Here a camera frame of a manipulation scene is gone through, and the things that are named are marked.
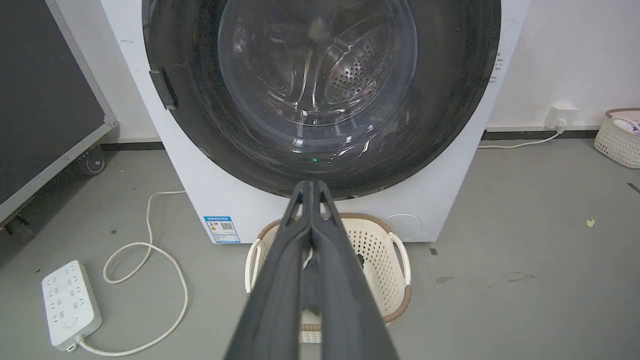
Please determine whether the white front-load washing machine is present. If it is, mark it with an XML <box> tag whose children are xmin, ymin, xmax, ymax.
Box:
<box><xmin>99</xmin><ymin>0</ymin><xmax>532</xmax><ymax>245</ymax></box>

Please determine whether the round black washing machine door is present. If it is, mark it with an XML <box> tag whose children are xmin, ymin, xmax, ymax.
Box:
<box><xmin>141</xmin><ymin>0</ymin><xmax>502</xmax><ymax>201</ymax></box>

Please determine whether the cream laundry basket brown rim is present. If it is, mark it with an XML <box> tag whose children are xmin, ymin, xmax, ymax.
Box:
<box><xmin>244</xmin><ymin>212</ymin><xmax>412</xmax><ymax>345</ymax></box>

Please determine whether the white woven basket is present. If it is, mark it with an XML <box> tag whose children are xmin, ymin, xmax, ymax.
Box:
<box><xmin>593</xmin><ymin>107</ymin><xmax>640</xmax><ymax>169</ymax></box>

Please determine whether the black rolling panel grey frame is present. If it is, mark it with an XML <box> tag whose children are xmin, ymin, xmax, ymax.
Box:
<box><xmin>0</xmin><ymin>0</ymin><xmax>119</xmax><ymax>241</ymax></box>

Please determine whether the white wall socket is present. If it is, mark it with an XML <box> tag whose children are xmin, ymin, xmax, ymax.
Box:
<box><xmin>545</xmin><ymin>103</ymin><xmax>580</xmax><ymax>132</ymax></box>

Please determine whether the white power strip cable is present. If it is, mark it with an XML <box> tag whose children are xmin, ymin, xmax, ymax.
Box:
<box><xmin>76</xmin><ymin>190</ymin><xmax>189</xmax><ymax>357</ymax></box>

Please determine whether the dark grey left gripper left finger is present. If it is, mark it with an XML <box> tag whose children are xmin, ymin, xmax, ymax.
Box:
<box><xmin>223</xmin><ymin>180</ymin><xmax>313</xmax><ymax>360</ymax></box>

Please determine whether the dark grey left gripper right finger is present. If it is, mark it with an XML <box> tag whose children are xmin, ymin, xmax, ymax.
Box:
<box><xmin>309</xmin><ymin>180</ymin><xmax>399</xmax><ymax>360</ymax></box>

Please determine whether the dark garment in basket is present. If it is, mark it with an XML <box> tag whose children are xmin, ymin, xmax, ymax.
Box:
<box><xmin>299</xmin><ymin>248</ymin><xmax>366</xmax><ymax>316</ymax></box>

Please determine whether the white power strip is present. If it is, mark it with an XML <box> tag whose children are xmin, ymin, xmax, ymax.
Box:
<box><xmin>41</xmin><ymin>260</ymin><xmax>103</xmax><ymax>353</ymax></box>

